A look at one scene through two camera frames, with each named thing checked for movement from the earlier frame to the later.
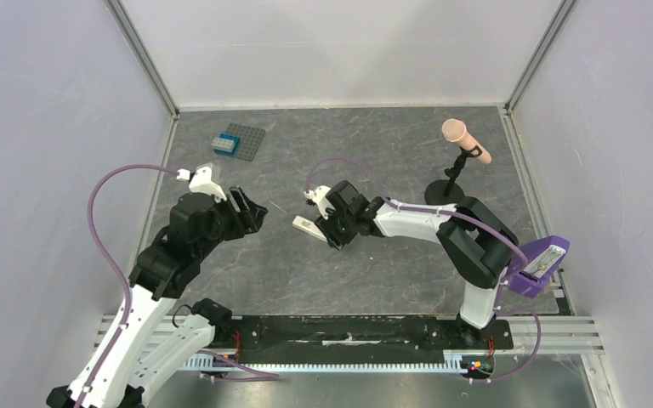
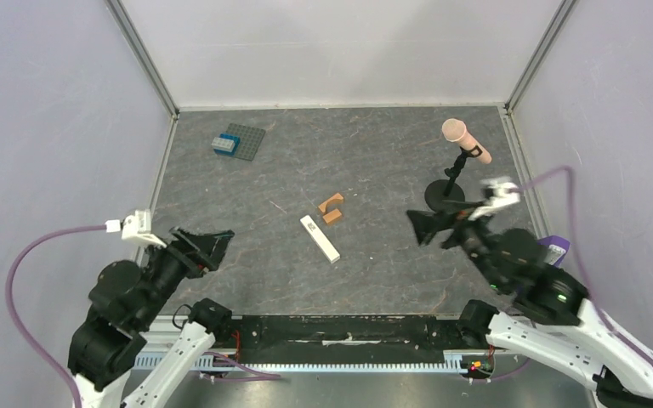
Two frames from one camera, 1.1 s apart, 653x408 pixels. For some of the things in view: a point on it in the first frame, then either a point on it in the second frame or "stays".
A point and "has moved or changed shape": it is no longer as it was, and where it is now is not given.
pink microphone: x=455 y=131 stays
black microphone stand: x=447 y=192 stays
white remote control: x=309 y=226 has moved or changed shape
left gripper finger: x=253 y=213 -> x=212 y=246
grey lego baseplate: x=249 y=138 stays
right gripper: x=331 y=226 -> x=457 y=226
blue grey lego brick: x=225 y=144 stays
